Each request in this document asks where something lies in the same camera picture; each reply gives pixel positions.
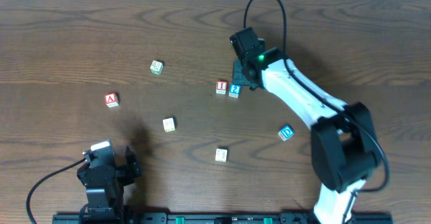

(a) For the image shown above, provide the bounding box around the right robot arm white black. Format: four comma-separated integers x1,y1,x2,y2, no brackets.
234,46,392,223

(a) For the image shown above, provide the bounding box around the green picture wooden block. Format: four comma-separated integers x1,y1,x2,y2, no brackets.
150,61,164,75

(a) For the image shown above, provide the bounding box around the blue number 2 block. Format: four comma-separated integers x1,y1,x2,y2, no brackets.
228,84,241,98

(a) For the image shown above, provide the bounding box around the red letter I block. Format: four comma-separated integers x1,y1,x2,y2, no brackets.
216,81,228,94

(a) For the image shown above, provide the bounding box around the red letter A block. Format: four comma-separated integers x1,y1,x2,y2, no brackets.
104,93,119,108

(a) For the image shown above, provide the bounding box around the blue letter D block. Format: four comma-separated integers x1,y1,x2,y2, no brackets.
278,125,294,141

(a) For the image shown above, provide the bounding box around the yellow picture wooden block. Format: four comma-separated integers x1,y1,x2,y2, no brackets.
162,118,176,132

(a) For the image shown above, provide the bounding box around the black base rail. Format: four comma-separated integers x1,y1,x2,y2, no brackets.
52,211,394,224

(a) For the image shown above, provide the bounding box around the plain picture wooden block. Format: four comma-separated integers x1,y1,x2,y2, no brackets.
215,149,228,162

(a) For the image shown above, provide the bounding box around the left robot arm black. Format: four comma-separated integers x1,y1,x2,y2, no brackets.
77,145,141,223

